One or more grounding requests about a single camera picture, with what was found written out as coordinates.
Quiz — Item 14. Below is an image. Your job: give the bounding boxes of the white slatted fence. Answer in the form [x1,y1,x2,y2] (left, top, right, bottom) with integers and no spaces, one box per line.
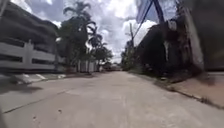
[74,59,100,73]

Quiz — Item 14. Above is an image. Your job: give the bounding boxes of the grey concrete road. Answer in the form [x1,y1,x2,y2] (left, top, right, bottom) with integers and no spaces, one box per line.
[0,70,224,128]

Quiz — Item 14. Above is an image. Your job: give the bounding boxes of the thin utility pole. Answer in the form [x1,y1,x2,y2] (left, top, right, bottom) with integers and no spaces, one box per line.
[128,22,136,59]

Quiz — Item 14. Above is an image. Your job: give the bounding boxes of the group of tall trees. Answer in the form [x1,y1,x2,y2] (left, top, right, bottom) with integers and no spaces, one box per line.
[57,1,114,73]

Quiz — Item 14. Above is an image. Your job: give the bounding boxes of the dark overgrown building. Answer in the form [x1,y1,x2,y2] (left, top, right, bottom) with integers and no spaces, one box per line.
[134,19,188,77]

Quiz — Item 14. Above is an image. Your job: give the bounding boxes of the broken stone kerb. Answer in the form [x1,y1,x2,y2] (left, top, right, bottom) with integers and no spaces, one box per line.
[133,71,224,110]

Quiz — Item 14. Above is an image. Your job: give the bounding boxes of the building with white fence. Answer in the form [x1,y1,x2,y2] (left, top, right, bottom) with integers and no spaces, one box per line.
[0,2,68,74]

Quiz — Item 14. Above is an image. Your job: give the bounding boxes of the overhead wires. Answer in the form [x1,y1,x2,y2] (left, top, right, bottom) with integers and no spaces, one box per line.
[132,0,158,38]

